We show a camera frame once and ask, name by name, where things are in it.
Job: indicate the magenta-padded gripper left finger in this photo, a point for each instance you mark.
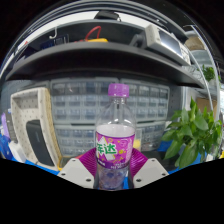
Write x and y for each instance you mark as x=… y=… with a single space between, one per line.
x=75 y=170

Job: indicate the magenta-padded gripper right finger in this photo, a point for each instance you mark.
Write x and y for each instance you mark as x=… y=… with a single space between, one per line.
x=150 y=170

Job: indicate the clear bottle with purple label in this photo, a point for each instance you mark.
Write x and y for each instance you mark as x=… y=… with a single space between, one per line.
x=115 y=143

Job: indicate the grey small-drawer cabinet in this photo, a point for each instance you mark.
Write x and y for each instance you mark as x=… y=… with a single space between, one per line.
x=80 y=100
x=150 y=100
x=76 y=140

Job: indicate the green potted plant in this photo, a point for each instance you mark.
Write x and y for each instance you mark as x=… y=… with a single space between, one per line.
x=193 y=133

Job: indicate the white pegboard bin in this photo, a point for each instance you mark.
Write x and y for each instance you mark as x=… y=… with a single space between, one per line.
x=28 y=103

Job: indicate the dark grey shelf unit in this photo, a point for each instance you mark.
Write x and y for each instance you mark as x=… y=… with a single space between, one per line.
x=100 y=60

